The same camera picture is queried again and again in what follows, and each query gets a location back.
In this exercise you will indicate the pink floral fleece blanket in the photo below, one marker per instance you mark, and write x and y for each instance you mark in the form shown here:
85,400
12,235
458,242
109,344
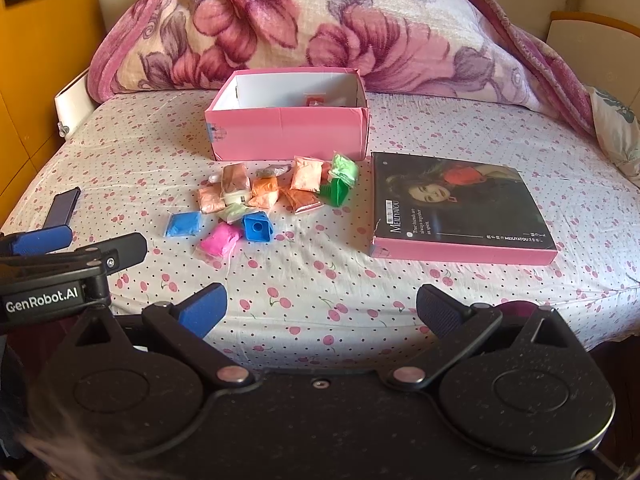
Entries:
325,25

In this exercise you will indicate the small white plastic mould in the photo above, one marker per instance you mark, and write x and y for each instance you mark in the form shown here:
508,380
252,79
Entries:
236,196

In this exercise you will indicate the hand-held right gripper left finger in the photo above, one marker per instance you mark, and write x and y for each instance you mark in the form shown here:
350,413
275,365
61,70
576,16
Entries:
202,312

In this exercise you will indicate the pile of coloured clay packets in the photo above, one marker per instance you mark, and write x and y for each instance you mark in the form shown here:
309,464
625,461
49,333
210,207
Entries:
260,192

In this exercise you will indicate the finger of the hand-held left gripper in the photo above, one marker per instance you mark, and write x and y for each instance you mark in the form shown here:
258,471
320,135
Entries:
122,250
40,240

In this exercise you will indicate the cherry-print bed sheet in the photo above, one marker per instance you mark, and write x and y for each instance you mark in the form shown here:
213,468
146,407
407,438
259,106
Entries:
325,270

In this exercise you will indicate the white bed frame corner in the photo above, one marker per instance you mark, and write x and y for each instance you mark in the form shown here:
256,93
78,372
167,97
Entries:
72,105

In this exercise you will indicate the white floral pillow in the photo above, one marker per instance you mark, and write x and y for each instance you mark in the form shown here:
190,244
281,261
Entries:
620,130

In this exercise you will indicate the pink cardboard shoebox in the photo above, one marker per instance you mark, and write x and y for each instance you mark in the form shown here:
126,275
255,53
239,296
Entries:
285,132

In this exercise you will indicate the blue plastic clay mould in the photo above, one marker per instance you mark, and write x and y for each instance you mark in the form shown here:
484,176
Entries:
257,227

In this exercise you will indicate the yellow wooden wardrobe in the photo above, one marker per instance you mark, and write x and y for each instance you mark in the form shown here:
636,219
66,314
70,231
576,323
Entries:
35,85

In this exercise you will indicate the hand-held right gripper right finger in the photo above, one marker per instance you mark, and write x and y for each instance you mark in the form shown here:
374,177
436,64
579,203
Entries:
439,310

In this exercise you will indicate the black rectangular phone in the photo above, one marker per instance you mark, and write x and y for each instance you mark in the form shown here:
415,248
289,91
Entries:
62,207

